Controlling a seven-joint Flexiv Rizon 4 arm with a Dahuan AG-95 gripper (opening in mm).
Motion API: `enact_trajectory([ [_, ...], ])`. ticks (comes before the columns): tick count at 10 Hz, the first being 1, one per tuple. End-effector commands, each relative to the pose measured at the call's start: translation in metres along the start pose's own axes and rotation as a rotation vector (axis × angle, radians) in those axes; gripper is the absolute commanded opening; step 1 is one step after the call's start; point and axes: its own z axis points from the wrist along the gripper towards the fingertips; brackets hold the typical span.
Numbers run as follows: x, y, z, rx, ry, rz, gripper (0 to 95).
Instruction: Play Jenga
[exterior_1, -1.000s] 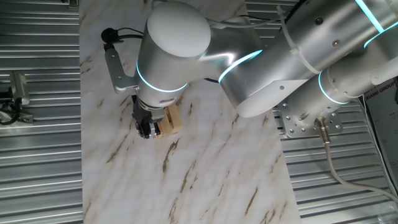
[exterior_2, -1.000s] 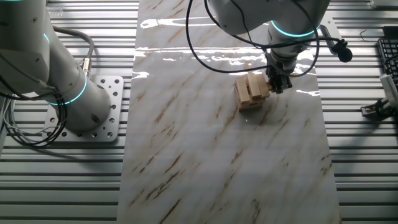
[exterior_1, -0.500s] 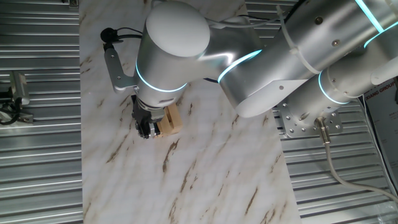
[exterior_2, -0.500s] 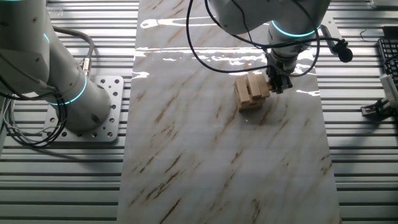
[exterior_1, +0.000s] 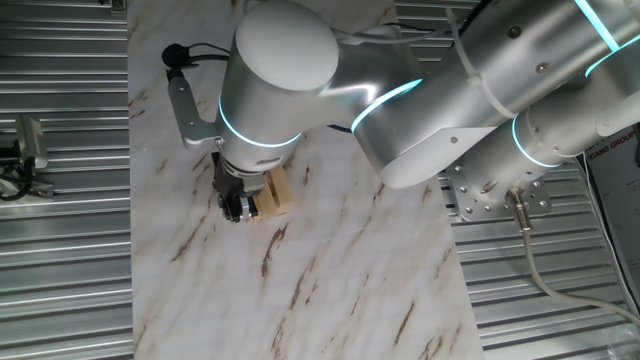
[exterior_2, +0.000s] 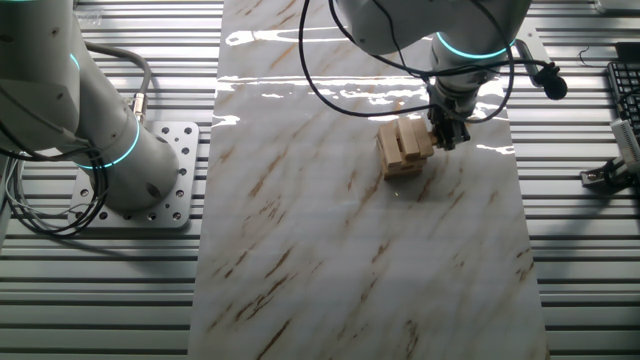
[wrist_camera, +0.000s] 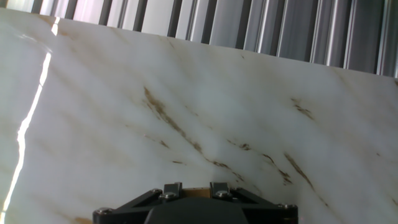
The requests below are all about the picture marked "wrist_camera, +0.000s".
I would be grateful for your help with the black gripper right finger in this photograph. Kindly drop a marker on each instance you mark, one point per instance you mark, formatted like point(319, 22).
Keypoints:
point(219, 189)

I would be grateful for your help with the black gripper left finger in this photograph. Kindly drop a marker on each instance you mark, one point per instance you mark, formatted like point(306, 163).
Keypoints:
point(171, 190)

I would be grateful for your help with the white marble pattern mat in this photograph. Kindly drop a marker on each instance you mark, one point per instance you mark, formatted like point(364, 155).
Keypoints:
point(124, 124)

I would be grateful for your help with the light wooden jenga block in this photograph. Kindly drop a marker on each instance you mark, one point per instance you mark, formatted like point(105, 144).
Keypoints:
point(196, 193)

